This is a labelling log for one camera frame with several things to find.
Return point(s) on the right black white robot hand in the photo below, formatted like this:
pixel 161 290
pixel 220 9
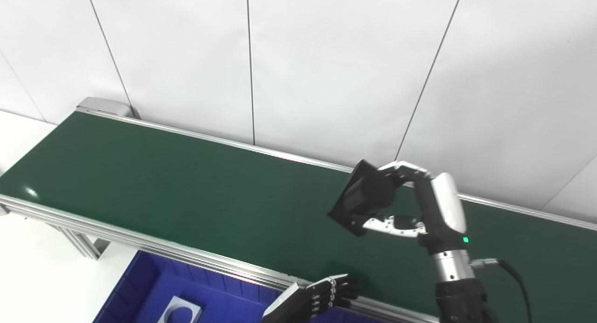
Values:
pixel 443 211

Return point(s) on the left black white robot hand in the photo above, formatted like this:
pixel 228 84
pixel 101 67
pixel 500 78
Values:
pixel 303 299

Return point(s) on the black part with cylinder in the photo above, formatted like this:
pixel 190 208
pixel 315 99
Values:
pixel 361 197

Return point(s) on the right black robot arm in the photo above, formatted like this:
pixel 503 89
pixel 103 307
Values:
pixel 459 295

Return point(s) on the white square part with hole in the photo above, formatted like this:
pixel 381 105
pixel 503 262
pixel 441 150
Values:
pixel 169 311

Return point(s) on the blue bin with white parts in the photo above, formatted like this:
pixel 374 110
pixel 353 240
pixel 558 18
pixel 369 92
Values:
pixel 149 285

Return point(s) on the green conveyor belt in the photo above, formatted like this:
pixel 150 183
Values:
pixel 186 183
pixel 140 243

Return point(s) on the aluminium conveyor leg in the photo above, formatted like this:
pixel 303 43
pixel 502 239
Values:
pixel 79 243

